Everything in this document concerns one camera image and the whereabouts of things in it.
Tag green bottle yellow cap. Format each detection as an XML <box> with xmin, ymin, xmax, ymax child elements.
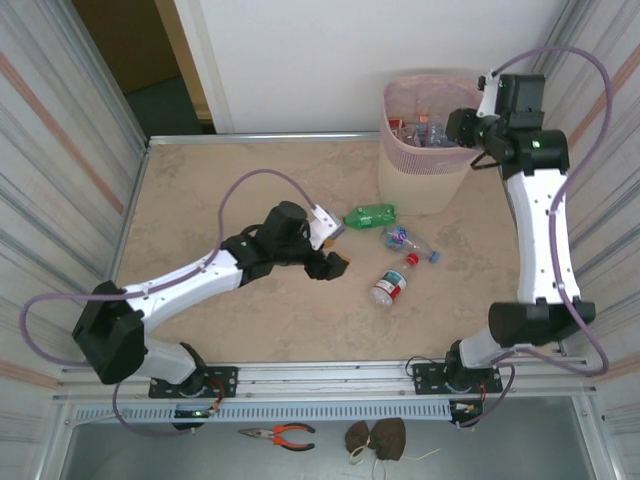
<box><xmin>342</xmin><ymin>202</ymin><xmax>399</xmax><ymax>231</ymax></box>

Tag clear bottle red cap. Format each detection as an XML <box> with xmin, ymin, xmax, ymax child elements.
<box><xmin>368</xmin><ymin>252</ymin><xmax>421</xmax><ymax>307</ymax></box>

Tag clear bottle colourful label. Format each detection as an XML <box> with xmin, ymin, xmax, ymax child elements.
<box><xmin>380</xmin><ymin>224</ymin><xmax>442</xmax><ymax>265</ymax></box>

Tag purple plastic bin liner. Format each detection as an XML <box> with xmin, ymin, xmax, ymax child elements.
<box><xmin>382</xmin><ymin>74</ymin><xmax>485</xmax><ymax>175</ymax></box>

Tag pink waste basket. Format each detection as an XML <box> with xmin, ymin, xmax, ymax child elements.
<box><xmin>377</xmin><ymin>74</ymin><xmax>485</xmax><ymax>217</ymax></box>

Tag brown cloth pouch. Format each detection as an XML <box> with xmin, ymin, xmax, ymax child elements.
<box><xmin>369</xmin><ymin>417</ymin><xmax>407</xmax><ymax>462</ymax></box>
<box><xmin>344</xmin><ymin>420</ymin><xmax>376</xmax><ymax>454</ymax></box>

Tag grey metal shelf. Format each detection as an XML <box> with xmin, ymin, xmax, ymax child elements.
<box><xmin>59</xmin><ymin>397</ymin><xmax>619</xmax><ymax>480</ymax></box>

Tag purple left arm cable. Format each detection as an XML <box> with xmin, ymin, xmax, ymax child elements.
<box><xmin>18</xmin><ymin>168</ymin><xmax>321</xmax><ymax>437</ymax></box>

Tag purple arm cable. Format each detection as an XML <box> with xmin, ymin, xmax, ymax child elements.
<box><xmin>18</xmin><ymin>168</ymin><xmax>321</xmax><ymax>437</ymax></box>
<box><xmin>457</xmin><ymin>45</ymin><xmax>612</xmax><ymax>430</ymax></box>

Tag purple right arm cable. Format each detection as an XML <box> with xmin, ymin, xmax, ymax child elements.
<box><xmin>457</xmin><ymin>45</ymin><xmax>612</xmax><ymax>430</ymax></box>

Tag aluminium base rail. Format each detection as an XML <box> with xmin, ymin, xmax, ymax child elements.
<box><xmin>54</xmin><ymin>355</ymin><xmax>599</xmax><ymax>401</ymax></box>

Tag white slotted cable duct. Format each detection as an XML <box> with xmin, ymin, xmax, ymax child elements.
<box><xmin>74</xmin><ymin>399</ymin><xmax>454</xmax><ymax>424</ymax></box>

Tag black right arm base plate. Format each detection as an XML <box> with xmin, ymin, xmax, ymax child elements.
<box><xmin>412</xmin><ymin>360</ymin><xmax>504</xmax><ymax>396</ymax></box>

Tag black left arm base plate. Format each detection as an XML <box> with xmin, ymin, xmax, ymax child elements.
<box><xmin>149</xmin><ymin>366</ymin><xmax>239</xmax><ymax>400</ymax></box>

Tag orange handled pliers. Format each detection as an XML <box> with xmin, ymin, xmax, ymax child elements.
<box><xmin>237</xmin><ymin>423</ymin><xmax>317</xmax><ymax>452</ymax></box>

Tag wooden door frame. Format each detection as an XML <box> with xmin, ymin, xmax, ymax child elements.
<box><xmin>152</xmin><ymin>0</ymin><xmax>236</xmax><ymax>135</ymax></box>

